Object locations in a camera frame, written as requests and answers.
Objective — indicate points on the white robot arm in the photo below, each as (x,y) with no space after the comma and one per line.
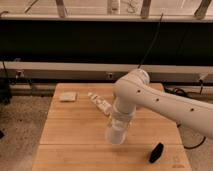
(133,90)

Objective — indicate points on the black eraser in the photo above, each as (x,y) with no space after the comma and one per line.
(156,153)

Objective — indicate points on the white plastic bottle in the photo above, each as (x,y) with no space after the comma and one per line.
(103,105)

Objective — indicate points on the beige sponge pad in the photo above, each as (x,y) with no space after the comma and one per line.
(68,96)

